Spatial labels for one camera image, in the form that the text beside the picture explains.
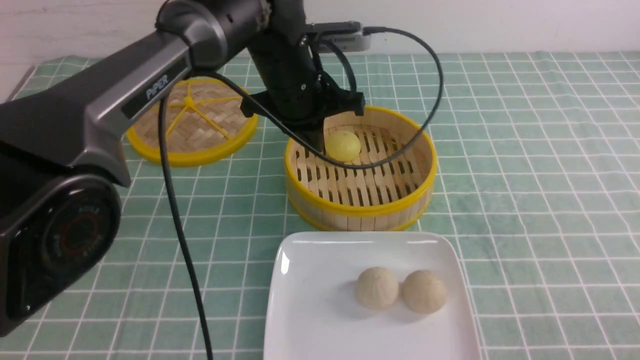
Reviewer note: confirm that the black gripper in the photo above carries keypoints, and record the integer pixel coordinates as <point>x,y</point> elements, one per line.
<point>298,92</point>

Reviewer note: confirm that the yellow steamed bun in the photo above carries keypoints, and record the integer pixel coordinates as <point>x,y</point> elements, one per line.
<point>342,146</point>

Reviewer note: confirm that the white steamed bun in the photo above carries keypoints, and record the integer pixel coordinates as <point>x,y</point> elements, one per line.
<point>377,288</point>

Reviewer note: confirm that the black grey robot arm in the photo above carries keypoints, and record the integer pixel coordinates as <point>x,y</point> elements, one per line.
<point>61,150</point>

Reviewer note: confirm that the white square plate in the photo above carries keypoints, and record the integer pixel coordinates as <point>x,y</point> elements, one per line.
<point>313,312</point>

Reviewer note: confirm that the beige steamed bun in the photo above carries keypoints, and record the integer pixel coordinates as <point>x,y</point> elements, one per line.
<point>424,292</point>

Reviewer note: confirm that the yellow rimmed bamboo steamer basket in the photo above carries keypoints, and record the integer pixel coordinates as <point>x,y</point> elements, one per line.
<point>386,198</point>

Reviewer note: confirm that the yellow rimmed bamboo steamer lid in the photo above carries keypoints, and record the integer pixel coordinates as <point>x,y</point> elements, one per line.
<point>204,122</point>

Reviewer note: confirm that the green checkered tablecloth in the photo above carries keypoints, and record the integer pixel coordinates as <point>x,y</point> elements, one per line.
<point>538,193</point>

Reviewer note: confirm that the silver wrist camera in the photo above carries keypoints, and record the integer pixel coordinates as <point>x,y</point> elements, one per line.
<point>348,36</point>

